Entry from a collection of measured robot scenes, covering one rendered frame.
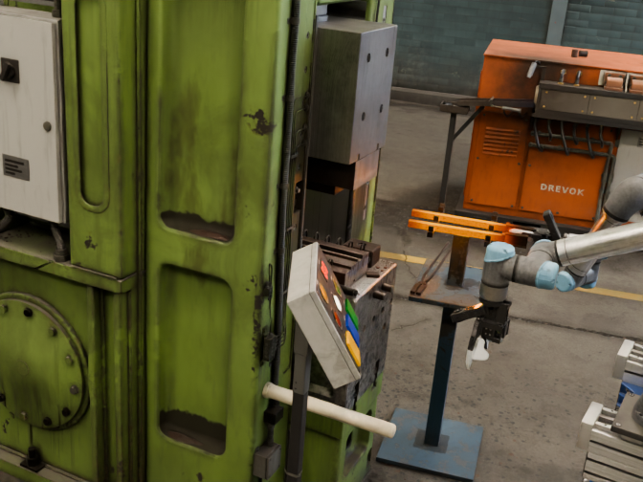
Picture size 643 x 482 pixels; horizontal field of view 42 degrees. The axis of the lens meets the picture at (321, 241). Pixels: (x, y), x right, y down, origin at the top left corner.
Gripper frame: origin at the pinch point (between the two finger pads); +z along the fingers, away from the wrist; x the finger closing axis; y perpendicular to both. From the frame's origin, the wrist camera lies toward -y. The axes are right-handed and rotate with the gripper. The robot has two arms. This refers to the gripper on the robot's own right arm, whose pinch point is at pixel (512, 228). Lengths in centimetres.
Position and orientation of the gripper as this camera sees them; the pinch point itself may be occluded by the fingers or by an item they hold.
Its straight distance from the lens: 323.4
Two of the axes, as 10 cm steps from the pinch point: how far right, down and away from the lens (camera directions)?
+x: 2.9, -3.3, 9.0
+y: -0.7, 9.3, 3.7
